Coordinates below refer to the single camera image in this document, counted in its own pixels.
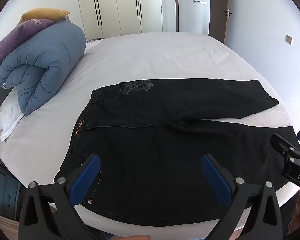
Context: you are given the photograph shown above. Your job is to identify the yellow pillow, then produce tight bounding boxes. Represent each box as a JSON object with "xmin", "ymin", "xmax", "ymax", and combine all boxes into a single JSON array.
[{"xmin": 20, "ymin": 8, "xmax": 71, "ymax": 23}]

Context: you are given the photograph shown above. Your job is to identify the bed with white sheet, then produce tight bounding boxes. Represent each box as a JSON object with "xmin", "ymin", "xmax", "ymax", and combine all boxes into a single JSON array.
[{"xmin": 0, "ymin": 32, "xmax": 300, "ymax": 230}]

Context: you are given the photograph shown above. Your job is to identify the black pants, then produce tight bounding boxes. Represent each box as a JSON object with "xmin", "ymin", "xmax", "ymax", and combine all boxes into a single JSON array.
[{"xmin": 54, "ymin": 78, "xmax": 298, "ymax": 227}]

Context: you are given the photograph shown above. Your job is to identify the white quilted blanket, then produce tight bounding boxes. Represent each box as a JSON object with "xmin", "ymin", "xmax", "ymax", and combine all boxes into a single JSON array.
[{"xmin": 0, "ymin": 87, "xmax": 24, "ymax": 143}]

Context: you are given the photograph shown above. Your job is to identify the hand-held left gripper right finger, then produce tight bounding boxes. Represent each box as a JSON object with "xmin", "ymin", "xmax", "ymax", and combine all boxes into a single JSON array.
[{"xmin": 201, "ymin": 154, "xmax": 283, "ymax": 240}]

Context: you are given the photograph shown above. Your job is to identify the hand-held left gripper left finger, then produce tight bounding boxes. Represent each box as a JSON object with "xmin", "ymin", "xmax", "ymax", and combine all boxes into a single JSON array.
[{"xmin": 18, "ymin": 154, "xmax": 101, "ymax": 240}]

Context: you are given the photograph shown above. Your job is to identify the dark drawer cabinet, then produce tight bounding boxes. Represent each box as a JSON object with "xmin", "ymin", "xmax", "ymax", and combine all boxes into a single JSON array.
[{"xmin": 0, "ymin": 166, "xmax": 21, "ymax": 222}]

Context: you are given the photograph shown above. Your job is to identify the rolled blue duvet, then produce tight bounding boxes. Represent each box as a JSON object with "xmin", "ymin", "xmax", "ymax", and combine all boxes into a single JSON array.
[{"xmin": 0, "ymin": 21, "xmax": 87, "ymax": 116}]

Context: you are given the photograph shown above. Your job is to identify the brown door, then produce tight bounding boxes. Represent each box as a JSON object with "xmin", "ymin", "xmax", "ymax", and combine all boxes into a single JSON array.
[{"xmin": 209, "ymin": 0, "xmax": 232, "ymax": 44}]

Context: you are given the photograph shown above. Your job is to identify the purple pillow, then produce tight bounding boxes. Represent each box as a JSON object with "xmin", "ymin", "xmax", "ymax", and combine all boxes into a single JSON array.
[{"xmin": 0, "ymin": 19, "xmax": 55, "ymax": 64}]

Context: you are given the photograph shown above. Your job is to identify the cream wardrobe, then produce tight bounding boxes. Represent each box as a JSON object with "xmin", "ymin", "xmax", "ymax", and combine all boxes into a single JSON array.
[{"xmin": 76, "ymin": 0, "xmax": 163, "ymax": 40}]

